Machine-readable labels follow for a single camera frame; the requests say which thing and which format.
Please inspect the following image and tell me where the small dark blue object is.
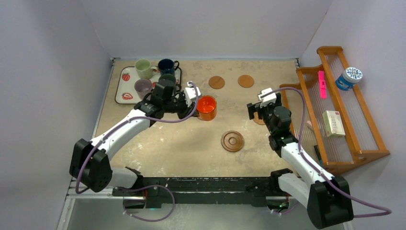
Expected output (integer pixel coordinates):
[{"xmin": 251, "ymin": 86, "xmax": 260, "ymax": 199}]
[{"xmin": 314, "ymin": 145, "xmax": 324, "ymax": 167}]

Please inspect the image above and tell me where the light wooden coaster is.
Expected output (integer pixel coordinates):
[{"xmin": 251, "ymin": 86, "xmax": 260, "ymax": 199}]
[
  {"xmin": 209, "ymin": 76, "xmax": 225, "ymax": 89},
  {"xmin": 237, "ymin": 74, "xmax": 255, "ymax": 88}
]

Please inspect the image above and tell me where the blue jar white lid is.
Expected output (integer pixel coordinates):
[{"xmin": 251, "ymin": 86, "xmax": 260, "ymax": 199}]
[{"xmin": 335, "ymin": 67, "xmax": 363, "ymax": 91}]

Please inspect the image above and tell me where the white card box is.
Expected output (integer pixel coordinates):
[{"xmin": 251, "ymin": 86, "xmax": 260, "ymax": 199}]
[{"xmin": 323, "ymin": 110, "xmax": 345, "ymax": 138}]

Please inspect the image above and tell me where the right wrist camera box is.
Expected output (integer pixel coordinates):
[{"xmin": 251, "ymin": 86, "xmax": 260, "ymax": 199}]
[{"xmin": 257, "ymin": 88, "xmax": 277, "ymax": 107}]

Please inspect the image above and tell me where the wooden tiered rack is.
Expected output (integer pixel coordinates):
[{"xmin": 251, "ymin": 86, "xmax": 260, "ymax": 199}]
[{"xmin": 291, "ymin": 46, "xmax": 390, "ymax": 175}]

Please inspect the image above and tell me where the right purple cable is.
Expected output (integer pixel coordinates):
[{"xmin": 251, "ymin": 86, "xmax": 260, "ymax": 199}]
[{"xmin": 259, "ymin": 87, "xmax": 393, "ymax": 219}]

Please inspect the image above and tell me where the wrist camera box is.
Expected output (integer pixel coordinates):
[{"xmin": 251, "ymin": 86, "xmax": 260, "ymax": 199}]
[
  {"xmin": 183, "ymin": 84, "xmax": 202, "ymax": 107},
  {"xmin": 257, "ymin": 88, "xmax": 277, "ymax": 107}
]

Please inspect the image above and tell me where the navy blue mug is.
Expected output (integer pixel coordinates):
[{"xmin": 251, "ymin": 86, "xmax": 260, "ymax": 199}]
[{"xmin": 158, "ymin": 58, "xmax": 180, "ymax": 75}]

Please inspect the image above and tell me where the purple mug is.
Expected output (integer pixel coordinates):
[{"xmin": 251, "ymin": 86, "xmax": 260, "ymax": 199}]
[{"xmin": 134, "ymin": 79, "xmax": 153, "ymax": 100}]

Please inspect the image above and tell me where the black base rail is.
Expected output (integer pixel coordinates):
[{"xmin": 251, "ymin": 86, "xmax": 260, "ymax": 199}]
[{"xmin": 65, "ymin": 176, "xmax": 346, "ymax": 210}]

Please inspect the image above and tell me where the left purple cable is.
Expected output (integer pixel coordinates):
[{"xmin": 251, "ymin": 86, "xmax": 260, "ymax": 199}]
[{"xmin": 75, "ymin": 81, "xmax": 201, "ymax": 223}]

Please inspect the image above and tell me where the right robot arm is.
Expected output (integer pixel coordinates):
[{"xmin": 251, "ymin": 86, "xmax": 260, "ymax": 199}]
[{"xmin": 247, "ymin": 93, "xmax": 354, "ymax": 229}]

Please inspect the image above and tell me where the pink marker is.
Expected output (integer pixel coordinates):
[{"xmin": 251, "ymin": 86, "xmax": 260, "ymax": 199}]
[{"xmin": 318, "ymin": 70, "xmax": 327, "ymax": 99}]

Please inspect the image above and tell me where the orange mug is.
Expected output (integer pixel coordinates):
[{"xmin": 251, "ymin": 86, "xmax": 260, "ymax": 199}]
[{"xmin": 195, "ymin": 95, "xmax": 217, "ymax": 121}]

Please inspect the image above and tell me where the small pink eraser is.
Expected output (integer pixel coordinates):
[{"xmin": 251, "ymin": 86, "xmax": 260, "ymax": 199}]
[{"xmin": 306, "ymin": 121, "xmax": 314, "ymax": 131}]

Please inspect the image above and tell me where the pale green mug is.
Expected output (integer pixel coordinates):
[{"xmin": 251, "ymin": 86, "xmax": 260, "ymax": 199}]
[{"xmin": 135, "ymin": 59, "xmax": 159, "ymax": 79}]

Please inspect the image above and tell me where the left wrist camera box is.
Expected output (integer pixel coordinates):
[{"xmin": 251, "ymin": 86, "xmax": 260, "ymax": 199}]
[{"xmin": 183, "ymin": 84, "xmax": 202, "ymax": 107}]

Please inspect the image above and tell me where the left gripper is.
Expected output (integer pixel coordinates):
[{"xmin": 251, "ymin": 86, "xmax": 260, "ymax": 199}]
[{"xmin": 163, "ymin": 92, "xmax": 198, "ymax": 121}]

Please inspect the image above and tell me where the dark brown wooden coaster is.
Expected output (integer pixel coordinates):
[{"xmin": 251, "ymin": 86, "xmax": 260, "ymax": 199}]
[{"xmin": 221, "ymin": 130, "xmax": 245, "ymax": 152}]

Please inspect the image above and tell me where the strawberry print tray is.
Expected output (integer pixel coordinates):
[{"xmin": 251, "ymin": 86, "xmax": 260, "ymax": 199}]
[{"xmin": 115, "ymin": 66, "xmax": 182, "ymax": 104}]

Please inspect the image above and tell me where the dark green mug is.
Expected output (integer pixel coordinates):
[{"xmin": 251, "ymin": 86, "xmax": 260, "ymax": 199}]
[{"xmin": 158, "ymin": 74, "xmax": 180, "ymax": 84}]

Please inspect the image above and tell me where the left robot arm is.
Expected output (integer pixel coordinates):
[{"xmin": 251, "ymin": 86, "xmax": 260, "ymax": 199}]
[{"xmin": 69, "ymin": 79, "xmax": 202, "ymax": 196}]

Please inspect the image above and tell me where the purple cable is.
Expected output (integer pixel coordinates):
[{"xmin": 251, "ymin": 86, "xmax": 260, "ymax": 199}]
[
  {"xmin": 259, "ymin": 87, "xmax": 393, "ymax": 219},
  {"xmin": 75, "ymin": 81, "xmax": 201, "ymax": 223}
]

